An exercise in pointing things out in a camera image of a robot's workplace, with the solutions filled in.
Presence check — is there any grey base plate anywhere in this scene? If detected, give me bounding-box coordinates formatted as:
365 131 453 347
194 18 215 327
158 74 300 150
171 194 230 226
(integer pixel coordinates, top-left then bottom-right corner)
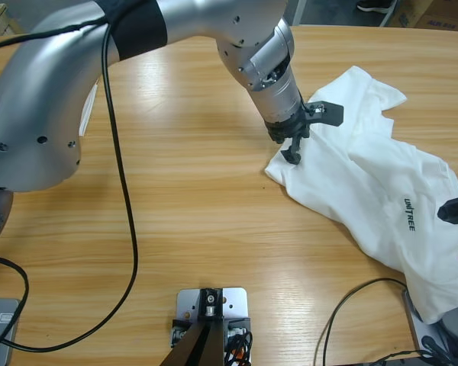
0 297 22 366
402 289 458 359

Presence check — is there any white metal table leg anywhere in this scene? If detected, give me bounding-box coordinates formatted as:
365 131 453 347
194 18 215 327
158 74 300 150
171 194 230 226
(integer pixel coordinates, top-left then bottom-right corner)
379 0 404 27
292 0 310 27

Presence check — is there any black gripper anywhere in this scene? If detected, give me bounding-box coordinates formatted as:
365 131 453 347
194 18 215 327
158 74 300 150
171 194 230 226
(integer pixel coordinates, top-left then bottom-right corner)
265 108 312 165

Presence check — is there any black base plug cable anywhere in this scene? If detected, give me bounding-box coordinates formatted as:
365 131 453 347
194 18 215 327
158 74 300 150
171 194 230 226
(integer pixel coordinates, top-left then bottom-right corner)
377 335 458 366

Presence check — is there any brown cardboard box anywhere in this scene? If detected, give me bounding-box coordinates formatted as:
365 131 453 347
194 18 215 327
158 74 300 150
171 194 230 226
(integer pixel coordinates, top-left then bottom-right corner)
387 0 458 31

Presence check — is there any orange cable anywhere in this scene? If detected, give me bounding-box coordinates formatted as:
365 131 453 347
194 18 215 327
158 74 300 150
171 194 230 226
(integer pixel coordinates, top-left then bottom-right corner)
228 339 251 362

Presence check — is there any folded white T-shirt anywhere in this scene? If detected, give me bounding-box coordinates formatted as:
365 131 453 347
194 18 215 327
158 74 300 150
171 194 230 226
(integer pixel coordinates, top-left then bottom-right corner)
78 83 100 137

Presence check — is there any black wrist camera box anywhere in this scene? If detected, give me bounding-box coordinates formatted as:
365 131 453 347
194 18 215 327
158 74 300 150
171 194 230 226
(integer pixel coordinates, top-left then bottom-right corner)
307 101 344 127

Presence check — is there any long looped black cable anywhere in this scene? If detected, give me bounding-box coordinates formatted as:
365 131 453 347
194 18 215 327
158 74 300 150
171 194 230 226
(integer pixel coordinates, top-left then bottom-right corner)
314 278 424 366

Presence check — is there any white t-shirt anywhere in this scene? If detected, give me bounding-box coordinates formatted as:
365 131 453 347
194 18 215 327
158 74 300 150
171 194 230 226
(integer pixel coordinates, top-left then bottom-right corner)
78 83 100 137
265 65 458 325

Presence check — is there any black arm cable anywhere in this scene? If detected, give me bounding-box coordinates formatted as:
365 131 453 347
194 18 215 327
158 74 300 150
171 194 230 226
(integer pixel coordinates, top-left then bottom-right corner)
0 14 140 352

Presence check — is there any black shoe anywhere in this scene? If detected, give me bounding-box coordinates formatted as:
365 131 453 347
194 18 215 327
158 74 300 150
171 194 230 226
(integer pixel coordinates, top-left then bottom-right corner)
356 0 398 14

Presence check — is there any white block with dark post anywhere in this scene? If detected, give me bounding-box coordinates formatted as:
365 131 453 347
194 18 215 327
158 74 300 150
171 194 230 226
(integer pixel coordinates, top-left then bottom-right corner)
160 287 253 366

